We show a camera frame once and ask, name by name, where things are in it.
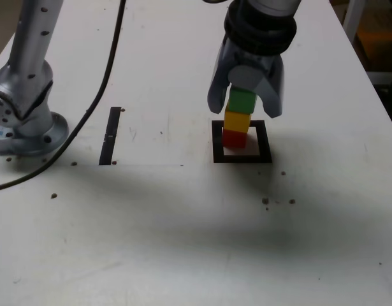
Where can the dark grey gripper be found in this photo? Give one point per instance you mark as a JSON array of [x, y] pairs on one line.
[[256, 60]]

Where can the green cube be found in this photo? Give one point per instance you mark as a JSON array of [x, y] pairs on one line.
[[242, 101]]

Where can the yellow cube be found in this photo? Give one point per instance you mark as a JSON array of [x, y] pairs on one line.
[[237, 121]]

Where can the red cube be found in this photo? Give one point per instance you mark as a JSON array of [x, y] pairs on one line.
[[234, 139]]

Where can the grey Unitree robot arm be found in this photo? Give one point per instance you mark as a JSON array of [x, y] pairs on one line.
[[30, 63]]

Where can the black tape square outline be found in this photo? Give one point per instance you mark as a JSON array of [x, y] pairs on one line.
[[243, 158]]

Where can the black tape strip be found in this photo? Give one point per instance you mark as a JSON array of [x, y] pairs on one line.
[[109, 137]]

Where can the white frame leg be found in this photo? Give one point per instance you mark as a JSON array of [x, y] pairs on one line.
[[353, 19]]

